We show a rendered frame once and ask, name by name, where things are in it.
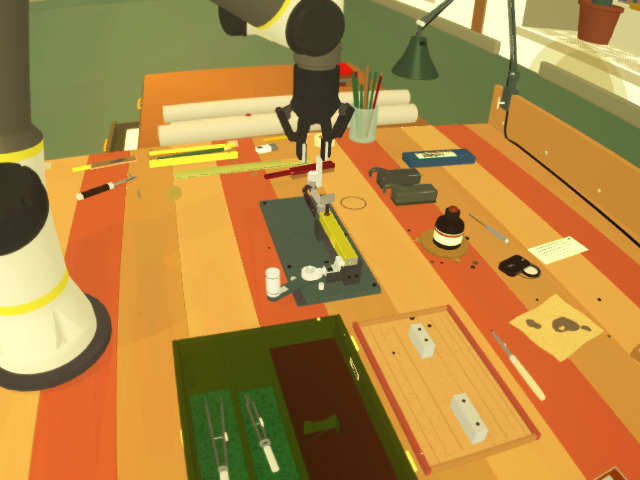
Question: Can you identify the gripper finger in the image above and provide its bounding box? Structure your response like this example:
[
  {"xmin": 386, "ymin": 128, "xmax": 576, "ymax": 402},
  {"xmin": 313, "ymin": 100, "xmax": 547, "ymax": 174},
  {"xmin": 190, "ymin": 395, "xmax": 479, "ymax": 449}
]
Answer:
[
  {"xmin": 275, "ymin": 104, "xmax": 309, "ymax": 163},
  {"xmin": 319, "ymin": 103, "xmax": 356, "ymax": 161}
]

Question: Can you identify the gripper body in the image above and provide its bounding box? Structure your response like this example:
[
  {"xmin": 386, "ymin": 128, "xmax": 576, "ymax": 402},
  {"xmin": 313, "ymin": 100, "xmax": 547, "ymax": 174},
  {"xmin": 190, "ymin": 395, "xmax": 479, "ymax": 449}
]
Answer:
[{"xmin": 291, "ymin": 63, "xmax": 343, "ymax": 129}]

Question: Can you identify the white nib knob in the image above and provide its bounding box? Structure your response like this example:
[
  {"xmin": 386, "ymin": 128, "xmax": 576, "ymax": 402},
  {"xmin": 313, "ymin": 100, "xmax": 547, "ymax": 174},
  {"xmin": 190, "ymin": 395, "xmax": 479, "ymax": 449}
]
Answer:
[{"xmin": 306, "ymin": 155, "xmax": 325, "ymax": 190}]

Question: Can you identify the white round swivel lock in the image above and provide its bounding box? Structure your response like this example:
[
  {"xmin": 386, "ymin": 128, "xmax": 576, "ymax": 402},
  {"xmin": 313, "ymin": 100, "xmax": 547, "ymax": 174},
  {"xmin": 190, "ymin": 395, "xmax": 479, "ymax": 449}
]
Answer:
[{"xmin": 300, "ymin": 255, "xmax": 346, "ymax": 283}]

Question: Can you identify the grey clamp lever white knob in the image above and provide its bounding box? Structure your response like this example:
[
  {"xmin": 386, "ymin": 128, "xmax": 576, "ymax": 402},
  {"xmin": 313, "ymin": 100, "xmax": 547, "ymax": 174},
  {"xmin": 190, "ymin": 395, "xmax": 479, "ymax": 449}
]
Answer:
[{"xmin": 264, "ymin": 266, "xmax": 303, "ymax": 304}]

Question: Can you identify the white rest block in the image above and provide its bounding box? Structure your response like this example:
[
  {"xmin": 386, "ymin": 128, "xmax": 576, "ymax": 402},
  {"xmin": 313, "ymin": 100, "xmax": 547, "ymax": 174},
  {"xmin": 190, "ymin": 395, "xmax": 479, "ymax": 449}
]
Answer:
[
  {"xmin": 408, "ymin": 322, "xmax": 436, "ymax": 360},
  {"xmin": 449, "ymin": 392, "xmax": 489, "ymax": 445}
]

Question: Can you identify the dark green instrument case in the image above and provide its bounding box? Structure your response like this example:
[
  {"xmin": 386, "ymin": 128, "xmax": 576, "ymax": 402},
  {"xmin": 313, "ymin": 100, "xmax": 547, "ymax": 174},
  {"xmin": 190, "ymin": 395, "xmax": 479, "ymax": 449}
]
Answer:
[{"xmin": 171, "ymin": 314, "xmax": 419, "ymax": 480}]

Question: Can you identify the glass pencil jar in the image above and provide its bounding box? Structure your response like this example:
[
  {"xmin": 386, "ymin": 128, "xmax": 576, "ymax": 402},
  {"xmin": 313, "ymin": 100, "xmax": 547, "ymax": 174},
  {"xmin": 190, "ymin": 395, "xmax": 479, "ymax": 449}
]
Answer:
[{"xmin": 347, "ymin": 105, "xmax": 379, "ymax": 145}]

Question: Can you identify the red-backed dusting brush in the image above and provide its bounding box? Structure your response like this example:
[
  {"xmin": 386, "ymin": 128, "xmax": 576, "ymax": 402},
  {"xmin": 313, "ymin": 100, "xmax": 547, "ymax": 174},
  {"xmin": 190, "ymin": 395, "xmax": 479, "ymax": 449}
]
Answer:
[{"xmin": 263, "ymin": 159, "xmax": 338, "ymax": 182}]

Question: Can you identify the cream paper roll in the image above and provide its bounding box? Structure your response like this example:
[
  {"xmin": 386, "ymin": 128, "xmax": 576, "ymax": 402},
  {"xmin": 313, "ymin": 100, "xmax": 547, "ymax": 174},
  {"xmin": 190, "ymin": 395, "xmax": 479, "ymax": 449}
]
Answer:
[
  {"xmin": 157, "ymin": 103, "xmax": 420, "ymax": 148},
  {"xmin": 161, "ymin": 88, "xmax": 413, "ymax": 127}
]

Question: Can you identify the dark green drafting weight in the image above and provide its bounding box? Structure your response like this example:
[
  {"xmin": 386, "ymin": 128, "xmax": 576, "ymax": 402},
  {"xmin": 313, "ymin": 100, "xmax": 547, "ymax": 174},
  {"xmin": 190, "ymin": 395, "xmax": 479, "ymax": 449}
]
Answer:
[
  {"xmin": 389, "ymin": 183, "xmax": 439, "ymax": 207},
  {"xmin": 368, "ymin": 166, "xmax": 424, "ymax": 194}
]

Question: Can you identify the light green ruler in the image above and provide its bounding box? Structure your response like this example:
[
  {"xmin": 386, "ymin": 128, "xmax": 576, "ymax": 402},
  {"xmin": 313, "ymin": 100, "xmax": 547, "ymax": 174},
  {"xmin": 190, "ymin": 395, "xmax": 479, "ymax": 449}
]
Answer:
[{"xmin": 172, "ymin": 158, "xmax": 312, "ymax": 181}]

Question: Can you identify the green desk lamp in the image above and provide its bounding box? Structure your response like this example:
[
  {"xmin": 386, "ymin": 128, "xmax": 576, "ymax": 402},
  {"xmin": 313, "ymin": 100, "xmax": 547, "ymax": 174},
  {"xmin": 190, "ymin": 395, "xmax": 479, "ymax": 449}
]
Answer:
[{"xmin": 390, "ymin": 0, "xmax": 522, "ymax": 112}]

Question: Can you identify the blue flat box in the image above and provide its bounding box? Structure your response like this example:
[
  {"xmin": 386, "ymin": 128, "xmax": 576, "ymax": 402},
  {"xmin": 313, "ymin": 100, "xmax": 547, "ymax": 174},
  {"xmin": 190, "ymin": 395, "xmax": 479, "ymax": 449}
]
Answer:
[{"xmin": 401, "ymin": 147, "xmax": 477, "ymax": 170}]

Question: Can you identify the round cork coaster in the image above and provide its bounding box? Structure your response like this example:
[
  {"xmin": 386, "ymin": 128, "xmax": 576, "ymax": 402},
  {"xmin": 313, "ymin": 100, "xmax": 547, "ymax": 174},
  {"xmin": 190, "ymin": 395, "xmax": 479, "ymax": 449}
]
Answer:
[{"xmin": 419, "ymin": 228, "xmax": 472, "ymax": 263}]

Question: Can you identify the black ink bottle red cap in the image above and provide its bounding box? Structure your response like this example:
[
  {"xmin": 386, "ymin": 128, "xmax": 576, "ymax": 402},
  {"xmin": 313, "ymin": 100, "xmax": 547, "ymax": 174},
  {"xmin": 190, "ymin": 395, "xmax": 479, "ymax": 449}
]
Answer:
[{"xmin": 431, "ymin": 205, "xmax": 466, "ymax": 252}]

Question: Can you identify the white printed card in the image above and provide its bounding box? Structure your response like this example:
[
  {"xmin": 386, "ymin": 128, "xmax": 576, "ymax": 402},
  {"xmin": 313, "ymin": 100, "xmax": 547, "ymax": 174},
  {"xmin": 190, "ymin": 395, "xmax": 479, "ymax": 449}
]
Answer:
[{"xmin": 527, "ymin": 235, "xmax": 589, "ymax": 266}]

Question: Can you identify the terracotta plant pot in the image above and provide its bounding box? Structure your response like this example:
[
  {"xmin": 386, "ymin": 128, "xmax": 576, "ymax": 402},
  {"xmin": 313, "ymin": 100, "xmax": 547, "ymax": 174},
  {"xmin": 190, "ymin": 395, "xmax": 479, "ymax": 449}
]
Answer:
[{"xmin": 576, "ymin": 0, "xmax": 627, "ymax": 46}]

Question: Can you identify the wooden tray red rim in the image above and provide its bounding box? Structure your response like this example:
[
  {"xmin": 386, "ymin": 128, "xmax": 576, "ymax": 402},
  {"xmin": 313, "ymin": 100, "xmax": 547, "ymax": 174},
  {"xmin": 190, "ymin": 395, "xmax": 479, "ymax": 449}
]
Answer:
[{"xmin": 352, "ymin": 304, "xmax": 542, "ymax": 476}]

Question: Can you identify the stained tan blotting paper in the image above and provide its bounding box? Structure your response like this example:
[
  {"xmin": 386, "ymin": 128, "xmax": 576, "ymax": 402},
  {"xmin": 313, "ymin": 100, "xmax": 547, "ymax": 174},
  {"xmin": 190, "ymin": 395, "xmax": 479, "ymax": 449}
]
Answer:
[{"xmin": 509, "ymin": 293, "xmax": 607, "ymax": 363}]

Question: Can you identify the long steel divider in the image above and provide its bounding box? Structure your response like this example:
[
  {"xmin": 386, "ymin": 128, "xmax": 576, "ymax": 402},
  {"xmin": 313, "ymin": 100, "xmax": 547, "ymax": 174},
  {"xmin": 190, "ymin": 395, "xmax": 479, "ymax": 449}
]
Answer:
[{"xmin": 203, "ymin": 395, "xmax": 231, "ymax": 480}]

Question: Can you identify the dark green base plate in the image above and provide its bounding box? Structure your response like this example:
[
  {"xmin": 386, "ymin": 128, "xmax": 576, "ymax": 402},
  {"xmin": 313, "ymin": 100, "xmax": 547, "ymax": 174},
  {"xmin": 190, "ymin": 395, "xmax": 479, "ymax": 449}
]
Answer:
[{"xmin": 258, "ymin": 195, "xmax": 383, "ymax": 308}]

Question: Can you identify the small grey-handled screwdriver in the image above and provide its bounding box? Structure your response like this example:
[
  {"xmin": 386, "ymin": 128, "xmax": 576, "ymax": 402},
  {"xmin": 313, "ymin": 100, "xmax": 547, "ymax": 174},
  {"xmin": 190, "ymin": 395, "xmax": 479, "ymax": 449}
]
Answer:
[{"xmin": 467, "ymin": 213, "xmax": 511, "ymax": 245}]

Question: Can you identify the yellow-handled steel knife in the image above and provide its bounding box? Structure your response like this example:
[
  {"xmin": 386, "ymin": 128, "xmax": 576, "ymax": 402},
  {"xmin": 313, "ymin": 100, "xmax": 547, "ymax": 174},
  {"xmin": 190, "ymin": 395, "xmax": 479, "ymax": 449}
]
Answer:
[{"xmin": 71, "ymin": 155, "xmax": 138, "ymax": 174}]

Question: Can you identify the black-handled ruling pen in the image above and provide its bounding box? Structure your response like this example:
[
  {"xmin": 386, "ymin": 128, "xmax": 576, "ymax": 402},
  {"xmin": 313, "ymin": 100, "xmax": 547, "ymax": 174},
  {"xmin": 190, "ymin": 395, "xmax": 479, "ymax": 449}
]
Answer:
[{"xmin": 75, "ymin": 174, "xmax": 138, "ymax": 202}]

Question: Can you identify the black lamp cable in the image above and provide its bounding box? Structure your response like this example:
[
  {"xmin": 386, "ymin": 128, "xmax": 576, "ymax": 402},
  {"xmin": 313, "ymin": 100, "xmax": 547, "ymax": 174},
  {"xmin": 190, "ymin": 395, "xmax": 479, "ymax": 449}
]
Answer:
[{"xmin": 502, "ymin": 107, "xmax": 640, "ymax": 247}]

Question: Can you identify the white-handled steel compass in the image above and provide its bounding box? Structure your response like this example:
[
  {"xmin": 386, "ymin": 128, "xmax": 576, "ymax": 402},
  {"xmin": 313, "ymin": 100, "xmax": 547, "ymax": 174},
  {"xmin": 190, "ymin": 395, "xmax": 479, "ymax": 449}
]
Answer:
[{"xmin": 244, "ymin": 393, "xmax": 281, "ymax": 474}]

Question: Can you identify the white-handled scalpel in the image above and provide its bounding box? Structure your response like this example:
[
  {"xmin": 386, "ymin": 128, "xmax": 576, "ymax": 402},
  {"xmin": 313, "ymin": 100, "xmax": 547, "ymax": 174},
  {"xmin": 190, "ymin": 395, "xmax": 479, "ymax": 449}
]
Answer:
[{"xmin": 489, "ymin": 329, "xmax": 548, "ymax": 403}]

